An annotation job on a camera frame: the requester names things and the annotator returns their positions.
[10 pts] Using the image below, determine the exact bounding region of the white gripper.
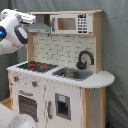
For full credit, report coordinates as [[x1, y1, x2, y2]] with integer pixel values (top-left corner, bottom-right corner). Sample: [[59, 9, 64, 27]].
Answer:
[[16, 12, 36, 24]]

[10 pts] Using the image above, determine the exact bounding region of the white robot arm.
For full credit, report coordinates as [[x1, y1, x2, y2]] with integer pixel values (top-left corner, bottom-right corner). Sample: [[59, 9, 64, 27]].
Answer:
[[0, 9, 37, 128]]

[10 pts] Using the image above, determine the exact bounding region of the wooden toy kitchen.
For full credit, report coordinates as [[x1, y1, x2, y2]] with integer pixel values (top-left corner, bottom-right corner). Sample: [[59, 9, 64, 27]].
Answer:
[[8, 10, 115, 128]]

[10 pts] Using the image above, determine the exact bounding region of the grey range hood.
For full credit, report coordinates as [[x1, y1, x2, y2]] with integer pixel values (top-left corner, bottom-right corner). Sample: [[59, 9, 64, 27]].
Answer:
[[28, 14, 51, 33]]

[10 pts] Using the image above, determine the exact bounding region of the black toy stovetop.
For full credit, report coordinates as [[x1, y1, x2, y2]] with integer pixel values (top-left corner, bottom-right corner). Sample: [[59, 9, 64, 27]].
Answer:
[[20, 61, 56, 73]]

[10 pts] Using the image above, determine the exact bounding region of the left red stove knob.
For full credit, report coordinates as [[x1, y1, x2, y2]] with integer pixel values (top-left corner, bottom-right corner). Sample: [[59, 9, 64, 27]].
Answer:
[[13, 76, 19, 82]]

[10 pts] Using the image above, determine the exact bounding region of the red stove knob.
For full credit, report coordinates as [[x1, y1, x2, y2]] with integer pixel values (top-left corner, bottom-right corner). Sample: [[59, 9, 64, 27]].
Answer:
[[32, 81, 38, 87], [13, 76, 19, 82]]

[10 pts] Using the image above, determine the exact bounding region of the right red stove knob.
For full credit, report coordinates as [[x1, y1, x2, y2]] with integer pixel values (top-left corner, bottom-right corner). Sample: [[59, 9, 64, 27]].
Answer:
[[32, 81, 38, 87]]

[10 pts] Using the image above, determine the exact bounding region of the grey toy sink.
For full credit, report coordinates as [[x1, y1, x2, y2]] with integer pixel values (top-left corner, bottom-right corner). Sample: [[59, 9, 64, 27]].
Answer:
[[53, 67, 92, 81]]

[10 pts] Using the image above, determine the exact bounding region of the black toy faucet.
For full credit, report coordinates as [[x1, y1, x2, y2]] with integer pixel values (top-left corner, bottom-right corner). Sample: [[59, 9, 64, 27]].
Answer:
[[76, 50, 94, 70]]

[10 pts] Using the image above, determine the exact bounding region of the white oven door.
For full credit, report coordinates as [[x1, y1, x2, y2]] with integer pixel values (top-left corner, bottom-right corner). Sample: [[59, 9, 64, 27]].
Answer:
[[18, 90, 38, 121]]

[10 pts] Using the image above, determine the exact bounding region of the white cabinet door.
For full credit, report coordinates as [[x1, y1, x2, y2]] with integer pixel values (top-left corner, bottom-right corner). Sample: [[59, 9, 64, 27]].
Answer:
[[46, 84, 81, 128]]

